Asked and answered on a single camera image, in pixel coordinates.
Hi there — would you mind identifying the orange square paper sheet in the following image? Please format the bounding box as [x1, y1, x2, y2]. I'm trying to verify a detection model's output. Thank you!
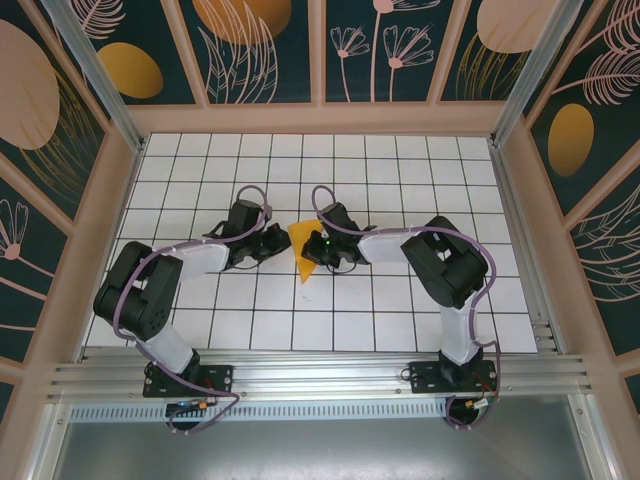
[287, 217, 325, 284]

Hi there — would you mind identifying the grey metal sheet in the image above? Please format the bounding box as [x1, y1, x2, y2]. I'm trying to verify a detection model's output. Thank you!
[47, 418, 601, 480]

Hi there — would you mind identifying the small board with orange connector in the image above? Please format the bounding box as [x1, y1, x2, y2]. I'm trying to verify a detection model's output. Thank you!
[462, 395, 501, 413]
[166, 397, 217, 415]

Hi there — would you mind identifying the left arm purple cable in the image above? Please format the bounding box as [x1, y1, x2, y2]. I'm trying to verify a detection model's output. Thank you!
[111, 184, 273, 437]

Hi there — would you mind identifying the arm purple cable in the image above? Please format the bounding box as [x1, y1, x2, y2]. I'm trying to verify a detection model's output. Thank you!
[111, 184, 273, 437]
[310, 185, 503, 432]

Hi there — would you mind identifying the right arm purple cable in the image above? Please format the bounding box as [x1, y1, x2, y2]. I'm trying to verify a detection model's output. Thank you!
[310, 185, 503, 432]

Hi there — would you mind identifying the long aluminium mounting rail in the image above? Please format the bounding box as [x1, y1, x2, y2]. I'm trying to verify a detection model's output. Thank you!
[47, 349, 596, 402]

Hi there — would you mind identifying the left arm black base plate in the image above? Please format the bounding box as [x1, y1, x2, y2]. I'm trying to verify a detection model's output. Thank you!
[143, 363, 236, 400]

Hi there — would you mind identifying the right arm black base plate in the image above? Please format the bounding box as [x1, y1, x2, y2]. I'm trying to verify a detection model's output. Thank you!
[408, 360, 501, 397]

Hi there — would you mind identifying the slotted white cable duct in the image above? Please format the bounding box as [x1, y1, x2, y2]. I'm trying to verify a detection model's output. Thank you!
[69, 403, 451, 422]

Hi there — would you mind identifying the aluminium corner post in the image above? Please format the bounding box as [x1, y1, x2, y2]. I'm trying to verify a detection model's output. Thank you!
[489, 0, 601, 149]
[39, 0, 147, 154]

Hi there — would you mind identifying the aluminium frame bar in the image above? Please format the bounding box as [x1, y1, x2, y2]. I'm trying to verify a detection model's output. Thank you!
[569, 394, 621, 480]
[22, 402, 71, 480]

